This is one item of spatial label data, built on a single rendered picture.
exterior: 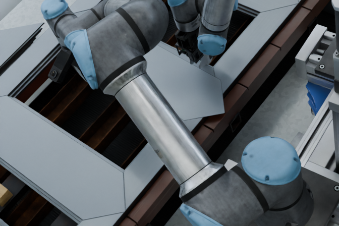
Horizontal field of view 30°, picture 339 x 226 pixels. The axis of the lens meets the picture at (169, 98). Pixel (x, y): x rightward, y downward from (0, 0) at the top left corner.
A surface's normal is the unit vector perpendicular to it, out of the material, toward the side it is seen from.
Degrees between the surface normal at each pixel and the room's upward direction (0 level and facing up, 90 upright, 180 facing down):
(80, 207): 0
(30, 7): 0
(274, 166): 7
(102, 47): 32
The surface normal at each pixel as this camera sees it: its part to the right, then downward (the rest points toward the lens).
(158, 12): 0.68, -0.37
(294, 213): 0.40, 0.42
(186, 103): -0.25, -0.57
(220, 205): 0.01, -0.16
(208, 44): -0.12, 0.82
